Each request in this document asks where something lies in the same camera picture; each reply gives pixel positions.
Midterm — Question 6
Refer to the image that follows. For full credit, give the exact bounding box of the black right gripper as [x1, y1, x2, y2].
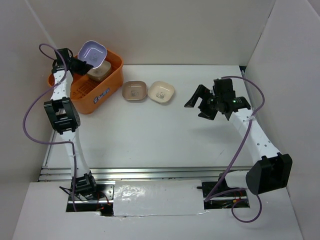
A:
[185, 84, 223, 120]

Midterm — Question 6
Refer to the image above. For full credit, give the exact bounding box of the purple plate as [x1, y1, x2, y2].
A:
[77, 40, 108, 69]

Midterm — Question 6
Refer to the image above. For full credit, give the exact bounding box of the cream panda plate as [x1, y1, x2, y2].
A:
[86, 60, 112, 82]
[147, 81, 175, 105]

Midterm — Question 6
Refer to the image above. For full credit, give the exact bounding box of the cream panda plate back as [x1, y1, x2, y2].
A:
[147, 81, 175, 105]

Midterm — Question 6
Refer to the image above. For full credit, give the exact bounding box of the brown panda plate back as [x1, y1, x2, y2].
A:
[122, 81, 147, 101]

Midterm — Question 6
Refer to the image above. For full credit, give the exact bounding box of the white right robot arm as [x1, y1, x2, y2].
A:
[184, 84, 293, 200]

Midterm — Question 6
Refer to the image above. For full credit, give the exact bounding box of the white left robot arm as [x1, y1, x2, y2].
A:
[44, 56, 99, 200]

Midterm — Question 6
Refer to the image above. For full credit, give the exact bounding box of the orange plastic bin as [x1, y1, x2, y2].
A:
[47, 48, 124, 115]

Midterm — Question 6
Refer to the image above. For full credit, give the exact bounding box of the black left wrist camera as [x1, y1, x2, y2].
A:
[52, 48, 74, 67]

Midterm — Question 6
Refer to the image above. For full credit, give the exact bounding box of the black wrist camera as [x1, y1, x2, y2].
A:
[213, 78, 236, 100]
[52, 48, 74, 67]

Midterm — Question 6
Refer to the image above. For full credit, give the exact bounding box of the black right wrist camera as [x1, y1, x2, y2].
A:
[213, 78, 236, 100]

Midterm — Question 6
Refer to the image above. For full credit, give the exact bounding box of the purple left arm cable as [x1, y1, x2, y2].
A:
[22, 43, 77, 213]

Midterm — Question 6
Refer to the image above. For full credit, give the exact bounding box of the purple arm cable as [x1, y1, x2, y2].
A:
[204, 76, 266, 223]
[22, 43, 77, 213]

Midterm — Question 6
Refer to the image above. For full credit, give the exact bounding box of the aluminium rail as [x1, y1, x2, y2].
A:
[38, 166, 253, 181]

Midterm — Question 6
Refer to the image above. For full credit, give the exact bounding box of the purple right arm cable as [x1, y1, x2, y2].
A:
[204, 76, 266, 223]

